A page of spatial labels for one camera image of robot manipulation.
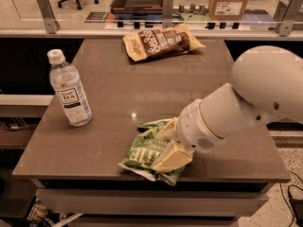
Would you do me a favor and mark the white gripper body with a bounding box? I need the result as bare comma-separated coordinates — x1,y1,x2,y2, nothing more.
176,99,223,153

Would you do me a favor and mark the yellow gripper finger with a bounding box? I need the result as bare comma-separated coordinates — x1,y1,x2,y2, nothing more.
155,117,178,141
151,140,194,173

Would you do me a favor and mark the green jalapeno chip bag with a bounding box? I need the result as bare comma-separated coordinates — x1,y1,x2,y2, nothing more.
118,119,184,186

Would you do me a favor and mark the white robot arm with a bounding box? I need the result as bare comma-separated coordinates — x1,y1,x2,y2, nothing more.
151,45,303,173

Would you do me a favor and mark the brown chip bag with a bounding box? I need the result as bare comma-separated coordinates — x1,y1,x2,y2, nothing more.
123,24,205,61

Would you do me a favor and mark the clear tea water bottle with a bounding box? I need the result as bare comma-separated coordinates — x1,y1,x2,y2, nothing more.
47,49,92,127

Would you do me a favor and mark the black power adapter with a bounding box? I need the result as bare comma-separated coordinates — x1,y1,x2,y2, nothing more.
289,195,303,227

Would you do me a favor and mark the cardboard box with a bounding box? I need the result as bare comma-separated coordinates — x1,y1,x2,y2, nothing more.
208,0,248,20

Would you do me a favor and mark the grey table drawer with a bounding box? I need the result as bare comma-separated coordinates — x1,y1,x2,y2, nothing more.
36,189,268,218

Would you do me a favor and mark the orange and blue crate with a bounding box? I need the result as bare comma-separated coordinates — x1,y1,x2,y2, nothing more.
110,0,171,16

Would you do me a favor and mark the middle metal glass bracket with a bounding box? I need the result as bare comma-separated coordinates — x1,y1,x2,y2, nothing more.
162,0,173,28

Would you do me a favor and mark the metal glass bracket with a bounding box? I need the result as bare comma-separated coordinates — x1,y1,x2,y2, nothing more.
36,0,60,34
274,0,303,37
162,0,173,28

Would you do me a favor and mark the right metal glass bracket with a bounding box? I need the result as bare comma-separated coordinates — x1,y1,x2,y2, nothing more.
274,0,303,37

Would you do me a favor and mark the left metal glass bracket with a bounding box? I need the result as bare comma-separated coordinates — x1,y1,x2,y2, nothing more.
36,0,60,34

